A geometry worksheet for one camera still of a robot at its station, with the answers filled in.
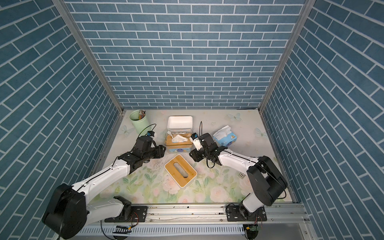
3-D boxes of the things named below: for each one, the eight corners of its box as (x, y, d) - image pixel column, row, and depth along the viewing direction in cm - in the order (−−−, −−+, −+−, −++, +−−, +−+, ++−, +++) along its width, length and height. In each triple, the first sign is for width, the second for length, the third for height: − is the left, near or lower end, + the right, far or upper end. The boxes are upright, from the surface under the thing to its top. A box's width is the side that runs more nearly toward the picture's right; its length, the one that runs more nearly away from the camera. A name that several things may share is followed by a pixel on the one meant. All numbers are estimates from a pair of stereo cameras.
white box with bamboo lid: (165, 169, 90) (163, 165, 86) (179, 157, 96) (178, 153, 92) (184, 191, 82) (183, 188, 78) (198, 176, 88) (198, 173, 84)
